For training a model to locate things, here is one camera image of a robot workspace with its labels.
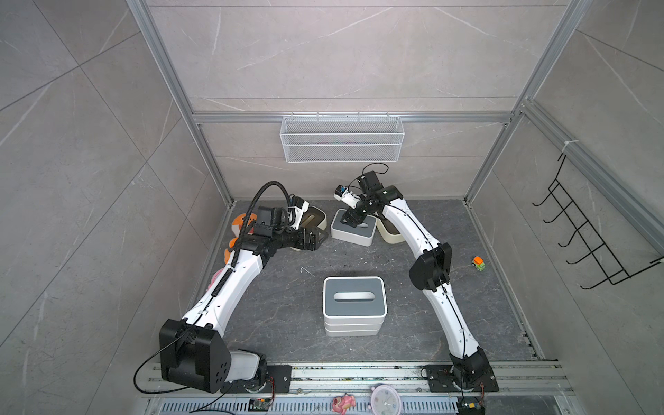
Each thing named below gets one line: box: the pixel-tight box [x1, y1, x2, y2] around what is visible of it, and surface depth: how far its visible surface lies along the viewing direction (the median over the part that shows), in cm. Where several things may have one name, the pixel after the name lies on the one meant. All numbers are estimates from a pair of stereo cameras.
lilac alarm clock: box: [367, 383, 403, 415], surface depth 70 cm
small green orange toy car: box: [471, 255, 486, 273], surface depth 99 cm
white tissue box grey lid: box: [330, 208, 377, 248], surface depth 103 cm
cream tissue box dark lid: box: [300, 205, 328, 231], surface depth 107 cm
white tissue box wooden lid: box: [323, 315, 386, 334], surface depth 74 cm
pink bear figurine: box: [332, 393, 357, 415], surface depth 70 cm
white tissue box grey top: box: [322, 275, 388, 325], surface depth 74 cm
